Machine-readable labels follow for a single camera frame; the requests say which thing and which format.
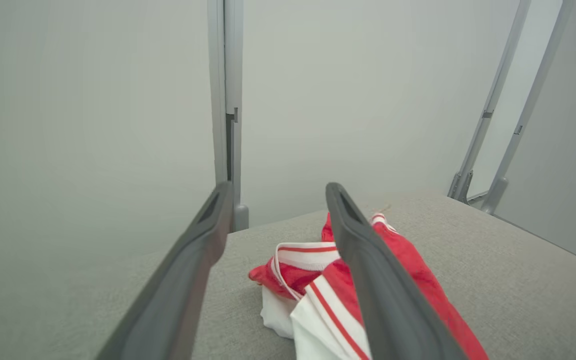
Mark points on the grey fabric sofa seat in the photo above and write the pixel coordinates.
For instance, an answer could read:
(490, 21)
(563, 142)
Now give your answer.
(493, 280)

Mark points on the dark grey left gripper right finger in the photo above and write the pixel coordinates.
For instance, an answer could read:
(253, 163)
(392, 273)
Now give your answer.
(393, 310)

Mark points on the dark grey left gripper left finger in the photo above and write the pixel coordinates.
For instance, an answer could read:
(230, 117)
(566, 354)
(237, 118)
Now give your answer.
(168, 310)

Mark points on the grey partition joint post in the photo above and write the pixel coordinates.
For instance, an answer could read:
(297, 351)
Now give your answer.
(233, 75)

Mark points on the grey slanted frame post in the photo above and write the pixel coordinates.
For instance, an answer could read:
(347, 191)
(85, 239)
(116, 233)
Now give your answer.
(518, 130)
(488, 110)

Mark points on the red shirt with white sleeves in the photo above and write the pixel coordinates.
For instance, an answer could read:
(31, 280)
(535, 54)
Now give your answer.
(418, 260)

